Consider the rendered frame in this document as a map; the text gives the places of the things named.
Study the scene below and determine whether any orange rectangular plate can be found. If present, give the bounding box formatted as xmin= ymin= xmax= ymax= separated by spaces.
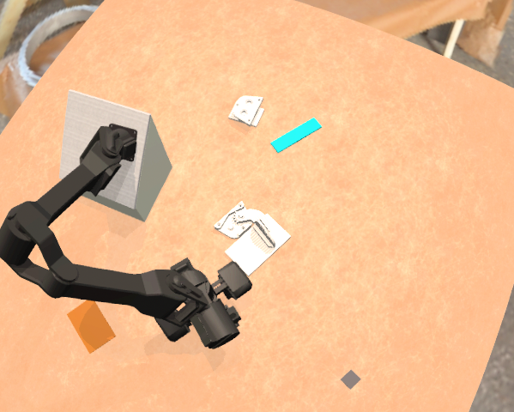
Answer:
xmin=67 ymin=300 xmax=116 ymax=354

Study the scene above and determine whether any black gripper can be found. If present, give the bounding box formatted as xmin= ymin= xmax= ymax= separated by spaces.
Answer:
xmin=154 ymin=261 xmax=252 ymax=342

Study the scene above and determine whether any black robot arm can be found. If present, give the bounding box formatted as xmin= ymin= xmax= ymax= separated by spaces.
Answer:
xmin=0 ymin=124 xmax=241 ymax=349

